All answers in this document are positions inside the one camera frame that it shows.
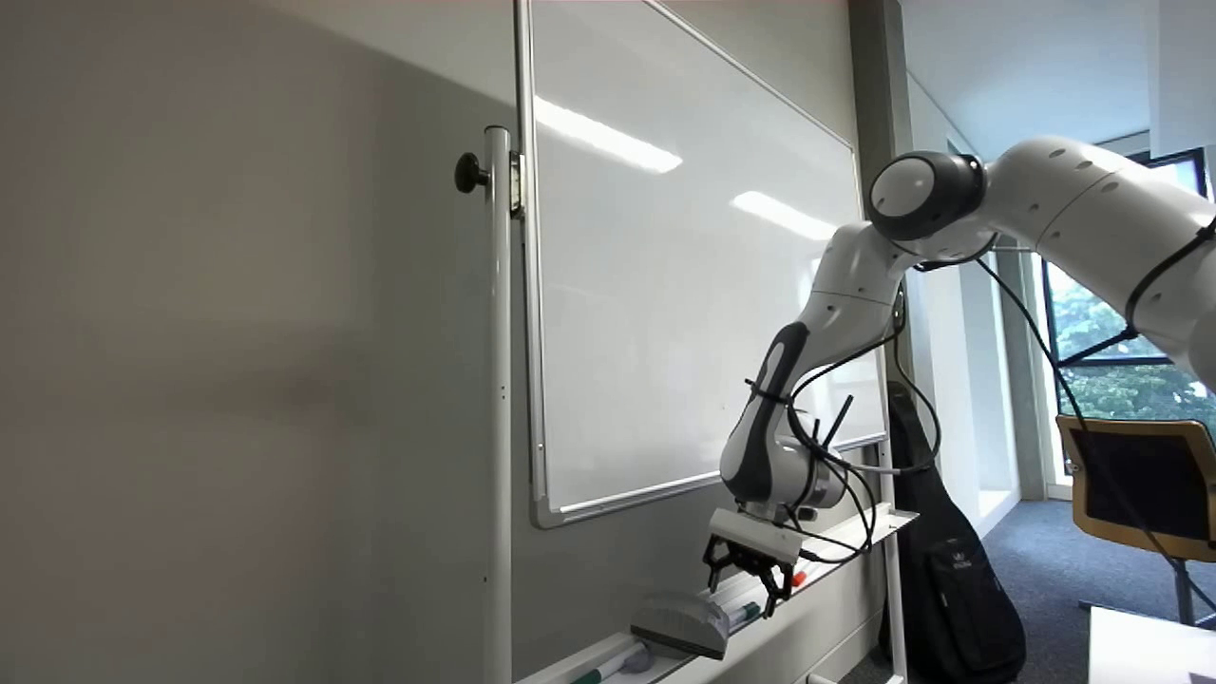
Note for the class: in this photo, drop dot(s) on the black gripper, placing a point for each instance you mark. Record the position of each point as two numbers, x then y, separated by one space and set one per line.
753 560

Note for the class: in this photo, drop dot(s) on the green whiteboard marker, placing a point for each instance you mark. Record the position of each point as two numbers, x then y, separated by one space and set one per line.
747 616

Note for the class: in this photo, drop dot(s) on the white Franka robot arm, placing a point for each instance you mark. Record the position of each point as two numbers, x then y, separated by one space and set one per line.
1087 201

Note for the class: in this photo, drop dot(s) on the red whiteboard marker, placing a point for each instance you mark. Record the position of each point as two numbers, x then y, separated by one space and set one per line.
796 580

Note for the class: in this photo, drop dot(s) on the white marker tray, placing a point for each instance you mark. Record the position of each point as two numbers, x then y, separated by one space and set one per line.
823 574

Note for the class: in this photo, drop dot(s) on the grey whiteboard eraser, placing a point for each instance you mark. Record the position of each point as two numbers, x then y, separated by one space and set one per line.
678 623

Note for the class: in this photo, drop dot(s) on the black guitar bag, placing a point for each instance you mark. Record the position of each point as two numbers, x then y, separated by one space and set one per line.
956 584

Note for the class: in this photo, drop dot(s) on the large whiteboard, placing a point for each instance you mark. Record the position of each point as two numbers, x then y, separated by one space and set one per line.
658 315

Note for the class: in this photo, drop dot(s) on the wooden framed chair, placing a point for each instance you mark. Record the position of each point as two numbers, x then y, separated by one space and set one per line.
1141 486

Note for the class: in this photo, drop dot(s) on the white table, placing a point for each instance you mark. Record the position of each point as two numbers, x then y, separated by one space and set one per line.
1153 646

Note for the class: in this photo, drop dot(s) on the window with green trees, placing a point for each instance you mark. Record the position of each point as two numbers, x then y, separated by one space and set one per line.
1117 385

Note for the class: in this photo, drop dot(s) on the black stand knob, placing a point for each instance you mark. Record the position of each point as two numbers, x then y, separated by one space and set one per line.
468 171

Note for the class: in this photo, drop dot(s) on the white whiteboard stand post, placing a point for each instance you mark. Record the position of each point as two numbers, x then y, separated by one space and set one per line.
501 381
895 609

